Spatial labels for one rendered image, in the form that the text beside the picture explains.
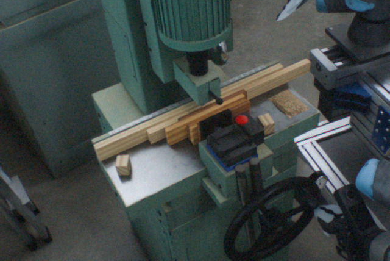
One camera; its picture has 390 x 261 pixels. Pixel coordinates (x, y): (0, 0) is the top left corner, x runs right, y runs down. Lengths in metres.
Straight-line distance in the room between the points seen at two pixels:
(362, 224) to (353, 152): 1.20
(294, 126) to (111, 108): 0.61
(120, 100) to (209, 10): 0.66
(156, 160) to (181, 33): 0.37
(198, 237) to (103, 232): 0.89
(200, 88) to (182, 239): 0.46
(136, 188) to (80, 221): 1.14
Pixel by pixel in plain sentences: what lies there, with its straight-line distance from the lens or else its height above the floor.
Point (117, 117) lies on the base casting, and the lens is 1.57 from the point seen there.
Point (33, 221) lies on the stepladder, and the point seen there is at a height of 0.17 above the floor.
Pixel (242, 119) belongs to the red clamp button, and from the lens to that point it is 1.19.
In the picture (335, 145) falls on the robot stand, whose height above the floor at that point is 0.21.
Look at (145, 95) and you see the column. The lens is 1.47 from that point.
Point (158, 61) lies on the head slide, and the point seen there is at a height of 1.07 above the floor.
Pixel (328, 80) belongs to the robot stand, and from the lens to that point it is 1.77.
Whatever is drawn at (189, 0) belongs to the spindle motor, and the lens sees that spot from 1.05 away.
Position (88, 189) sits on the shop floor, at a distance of 2.46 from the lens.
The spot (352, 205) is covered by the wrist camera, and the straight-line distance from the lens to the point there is 1.07.
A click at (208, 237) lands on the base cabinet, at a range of 1.50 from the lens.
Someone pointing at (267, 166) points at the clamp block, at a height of 0.92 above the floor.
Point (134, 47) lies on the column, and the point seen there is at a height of 1.08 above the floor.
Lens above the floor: 1.86
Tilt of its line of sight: 44 degrees down
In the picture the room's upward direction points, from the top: 7 degrees counter-clockwise
